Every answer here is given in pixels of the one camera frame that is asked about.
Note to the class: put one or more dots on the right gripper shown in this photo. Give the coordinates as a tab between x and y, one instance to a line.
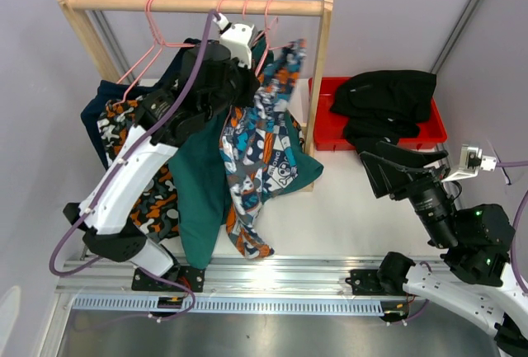
398	180

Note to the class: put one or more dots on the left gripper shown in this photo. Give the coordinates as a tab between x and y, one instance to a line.
252	82

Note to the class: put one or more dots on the blue patterned shorts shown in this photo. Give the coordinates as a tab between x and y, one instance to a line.
255	146

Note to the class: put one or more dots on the black shorts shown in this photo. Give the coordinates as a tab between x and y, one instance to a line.
384	106

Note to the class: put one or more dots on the orange camouflage shorts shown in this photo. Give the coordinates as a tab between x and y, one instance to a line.
155	211

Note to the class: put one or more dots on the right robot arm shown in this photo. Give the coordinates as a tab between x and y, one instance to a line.
476	243

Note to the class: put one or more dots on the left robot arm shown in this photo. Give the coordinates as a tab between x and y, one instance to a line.
165	122

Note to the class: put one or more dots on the navy blue shorts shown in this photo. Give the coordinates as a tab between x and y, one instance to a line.
111	91

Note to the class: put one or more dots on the red plastic tray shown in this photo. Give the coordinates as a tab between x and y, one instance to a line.
328	126

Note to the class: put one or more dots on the wooden clothes rack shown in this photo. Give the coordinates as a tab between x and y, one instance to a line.
76	11

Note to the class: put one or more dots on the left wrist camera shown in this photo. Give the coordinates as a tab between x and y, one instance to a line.
237	38

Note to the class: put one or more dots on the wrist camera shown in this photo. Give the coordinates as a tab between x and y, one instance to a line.
237	38
472	161

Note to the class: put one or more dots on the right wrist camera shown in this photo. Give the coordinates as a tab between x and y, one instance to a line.
472	161

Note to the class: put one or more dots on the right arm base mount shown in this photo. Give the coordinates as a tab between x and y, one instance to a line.
365	282

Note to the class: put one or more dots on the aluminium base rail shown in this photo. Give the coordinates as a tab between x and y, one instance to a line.
282	276

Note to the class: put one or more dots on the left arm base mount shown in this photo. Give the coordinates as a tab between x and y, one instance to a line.
188	276

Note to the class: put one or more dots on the slotted cable duct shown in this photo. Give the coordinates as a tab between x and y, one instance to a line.
287	306

